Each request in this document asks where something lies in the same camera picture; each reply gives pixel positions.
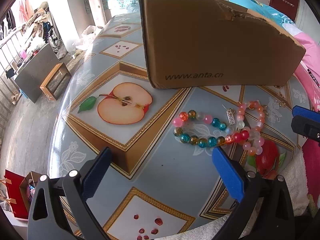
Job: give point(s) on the red gift bag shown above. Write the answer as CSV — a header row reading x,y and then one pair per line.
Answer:
x,y
12,182

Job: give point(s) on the brown cardboard box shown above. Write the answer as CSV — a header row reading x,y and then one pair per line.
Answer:
x,y
193,43

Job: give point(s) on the small wooden stool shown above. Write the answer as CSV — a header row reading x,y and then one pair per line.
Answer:
x,y
51,83

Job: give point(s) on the grey cabinet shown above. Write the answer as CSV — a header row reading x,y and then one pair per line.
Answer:
x,y
31,75

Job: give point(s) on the blue floral pillow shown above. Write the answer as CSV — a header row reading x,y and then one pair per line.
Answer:
x,y
265,10

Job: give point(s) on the pink blanket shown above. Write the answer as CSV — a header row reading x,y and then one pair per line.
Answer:
x,y
308,75

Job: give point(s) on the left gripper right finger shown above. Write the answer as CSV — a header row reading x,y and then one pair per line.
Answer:
x,y
275,219

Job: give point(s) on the silver abacus charm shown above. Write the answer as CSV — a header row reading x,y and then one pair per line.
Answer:
x,y
230,115

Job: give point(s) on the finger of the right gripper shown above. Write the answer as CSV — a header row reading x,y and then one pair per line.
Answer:
x,y
306,127
306,113

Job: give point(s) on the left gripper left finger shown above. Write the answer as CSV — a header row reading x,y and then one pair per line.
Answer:
x,y
47,219

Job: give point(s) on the white fluffy towel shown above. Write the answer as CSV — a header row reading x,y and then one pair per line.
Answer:
x,y
296,180

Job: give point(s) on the fruit print tablecloth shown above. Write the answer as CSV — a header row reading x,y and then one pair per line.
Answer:
x,y
156,186

